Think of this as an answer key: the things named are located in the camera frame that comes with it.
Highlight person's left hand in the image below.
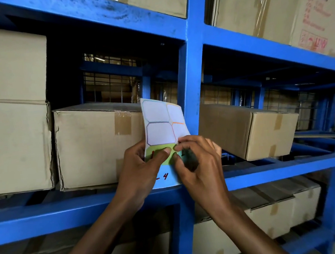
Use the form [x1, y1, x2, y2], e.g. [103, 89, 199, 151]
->
[109, 137, 177, 214]

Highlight person's right hand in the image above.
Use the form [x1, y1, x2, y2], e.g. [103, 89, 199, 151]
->
[168, 132, 236, 222]

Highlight green sticker label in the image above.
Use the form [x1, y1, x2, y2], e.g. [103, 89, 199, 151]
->
[145, 142, 185, 167]

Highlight dark marker pen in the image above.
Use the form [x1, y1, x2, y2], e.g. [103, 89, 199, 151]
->
[182, 147, 201, 173]

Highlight white sticker label sheet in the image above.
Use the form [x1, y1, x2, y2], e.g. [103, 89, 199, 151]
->
[139, 95, 195, 190]

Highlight person's left forearm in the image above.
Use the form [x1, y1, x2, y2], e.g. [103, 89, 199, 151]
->
[43, 192, 139, 254]

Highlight person's right forearm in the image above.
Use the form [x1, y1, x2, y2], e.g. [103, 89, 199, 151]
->
[209, 190, 291, 254]

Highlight cardboard box with brown tape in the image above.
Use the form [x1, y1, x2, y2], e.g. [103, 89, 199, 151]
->
[51, 100, 150, 192]
[188, 200, 254, 254]
[230, 183, 298, 243]
[271, 174, 325, 229]

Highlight long cardboard box with tape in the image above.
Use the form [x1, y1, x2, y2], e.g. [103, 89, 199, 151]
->
[196, 96, 302, 165]

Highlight blue metal shelving rack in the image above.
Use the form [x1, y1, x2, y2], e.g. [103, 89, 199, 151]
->
[0, 0, 335, 254]

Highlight large plain cardboard box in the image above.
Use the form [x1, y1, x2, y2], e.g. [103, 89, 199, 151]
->
[0, 95, 58, 195]
[0, 21, 52, 105]

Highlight cardboard box with red print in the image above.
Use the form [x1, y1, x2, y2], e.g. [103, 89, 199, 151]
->
[204, 0, 335, 69]

